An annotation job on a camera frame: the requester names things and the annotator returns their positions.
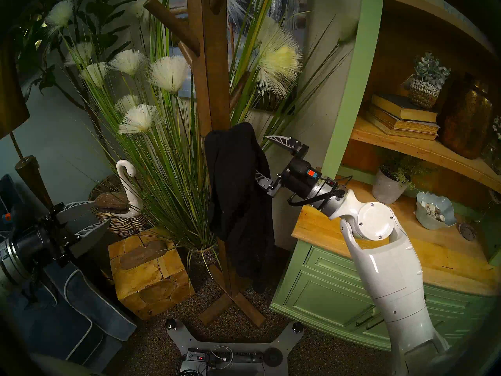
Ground tall grass plant white pompoms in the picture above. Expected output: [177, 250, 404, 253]
[45, 0, 353, 256]

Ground bronze speckled vase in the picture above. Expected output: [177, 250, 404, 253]
[436, 73, 494, 159]

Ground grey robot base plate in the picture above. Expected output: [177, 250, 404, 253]
[164, 318, 305, 376]

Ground wooden block side table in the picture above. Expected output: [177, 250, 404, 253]
[108, 227, 195, 321]

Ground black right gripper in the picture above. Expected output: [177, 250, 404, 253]
[255, 135, 326, 202]

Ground black jacket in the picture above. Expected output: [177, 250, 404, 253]
[204, 122, 276, 294]

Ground thin white cable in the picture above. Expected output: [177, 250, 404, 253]
[211, 345, 234, 370]

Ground dark cover old book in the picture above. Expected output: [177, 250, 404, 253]
[371, 93, 438, 123]

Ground blue cushion white piping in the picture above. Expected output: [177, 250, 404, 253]
[0, 175, 137, 374]

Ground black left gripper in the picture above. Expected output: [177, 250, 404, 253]
[8, 201, 112, 266]

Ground black power strip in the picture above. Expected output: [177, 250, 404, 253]
[187, 349, 263, 366]

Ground succulent in woven pot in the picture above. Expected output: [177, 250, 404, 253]
[407, 52, 451, 109]

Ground brass floor lamp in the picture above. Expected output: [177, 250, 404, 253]
[0, 27, 53, 211]

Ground brown wooden coat rack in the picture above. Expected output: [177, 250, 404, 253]
[143, 0, 267, 328]

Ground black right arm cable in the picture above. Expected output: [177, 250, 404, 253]
[288, 175, 353, 207]

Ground grey pot with herb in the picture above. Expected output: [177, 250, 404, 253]
[372, 160, 439, 204]

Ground dark green leafy plant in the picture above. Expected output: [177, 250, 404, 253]
[12, 0, 137, 160]

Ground glass jar with flowers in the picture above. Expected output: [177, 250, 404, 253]
[481, 115, 501, 176]

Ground blue bowl with shells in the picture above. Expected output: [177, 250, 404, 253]
[415, 191, 458, 230]

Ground tan old book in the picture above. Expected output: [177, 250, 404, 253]
[364, 112, 439, 141]
[367, 105, 440, 132]

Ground white swan figurine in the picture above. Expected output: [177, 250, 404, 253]
[95, 160, 144, 219]

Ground green hutch cabinet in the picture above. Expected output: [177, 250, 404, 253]
[269, 0, 501, 356]

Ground woven grass plant pot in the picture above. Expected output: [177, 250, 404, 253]
[187, 244, 220, 267]

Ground striped wicker basket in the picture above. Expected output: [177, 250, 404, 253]
[89, 175, 152, 239]

